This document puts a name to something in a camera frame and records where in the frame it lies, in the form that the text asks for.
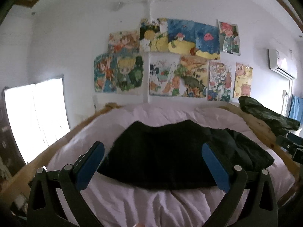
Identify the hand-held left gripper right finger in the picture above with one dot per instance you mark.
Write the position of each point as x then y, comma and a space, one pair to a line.
214, 165

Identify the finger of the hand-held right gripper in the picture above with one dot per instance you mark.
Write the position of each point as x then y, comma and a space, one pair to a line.
285, 143

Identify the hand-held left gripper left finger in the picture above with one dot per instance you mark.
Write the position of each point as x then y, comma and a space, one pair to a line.
91, 165

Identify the black knit sweater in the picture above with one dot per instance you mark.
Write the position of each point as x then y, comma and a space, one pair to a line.
161, 153

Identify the dark green cloth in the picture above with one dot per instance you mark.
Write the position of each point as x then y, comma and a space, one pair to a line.
265, 113

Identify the dark folded garment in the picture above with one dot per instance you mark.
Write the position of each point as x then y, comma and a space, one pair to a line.
251, 153

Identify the blue towel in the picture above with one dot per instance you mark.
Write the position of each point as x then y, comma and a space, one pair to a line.
297, 108

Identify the pink duvet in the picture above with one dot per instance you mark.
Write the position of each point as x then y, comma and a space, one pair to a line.
142, 205

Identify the bright window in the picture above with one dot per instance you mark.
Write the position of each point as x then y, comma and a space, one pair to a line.
35, 118

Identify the yellow poster with pink pigs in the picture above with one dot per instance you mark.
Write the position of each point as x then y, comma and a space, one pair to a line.
242, 80

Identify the white air conditioner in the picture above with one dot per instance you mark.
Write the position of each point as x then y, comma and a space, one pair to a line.
280, 62

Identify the dragon drawing poster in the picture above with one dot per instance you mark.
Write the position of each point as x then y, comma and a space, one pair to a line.
220, 82

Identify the orange-haired character blue poster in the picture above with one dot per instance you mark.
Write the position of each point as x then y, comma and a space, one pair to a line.
105, 73

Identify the blond character green poster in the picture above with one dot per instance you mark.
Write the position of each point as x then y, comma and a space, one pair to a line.
129, 75

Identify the white fishbowl drawing poster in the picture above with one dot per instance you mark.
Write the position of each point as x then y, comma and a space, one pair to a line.
163, 75

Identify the red-haired character poster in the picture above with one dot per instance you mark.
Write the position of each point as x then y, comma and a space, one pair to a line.
229, 39

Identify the blue painting with pink ghost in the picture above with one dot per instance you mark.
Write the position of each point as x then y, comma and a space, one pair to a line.
207, 41

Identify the orange-haired characters poster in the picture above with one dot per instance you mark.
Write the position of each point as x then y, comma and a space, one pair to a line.
123, 42

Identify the blue mushroom painting poster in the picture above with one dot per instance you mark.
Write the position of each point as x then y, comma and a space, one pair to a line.
181, 36

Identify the wooden ceiling beam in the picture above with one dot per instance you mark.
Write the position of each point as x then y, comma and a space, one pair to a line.
281, 2

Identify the yellow sunflower poster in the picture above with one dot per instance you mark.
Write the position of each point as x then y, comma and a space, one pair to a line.
152, 36

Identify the wooden bed frame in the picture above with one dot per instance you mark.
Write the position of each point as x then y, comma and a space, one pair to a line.
262, 125

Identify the white wall conduit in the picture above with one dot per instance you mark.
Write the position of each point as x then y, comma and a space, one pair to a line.
151, 9

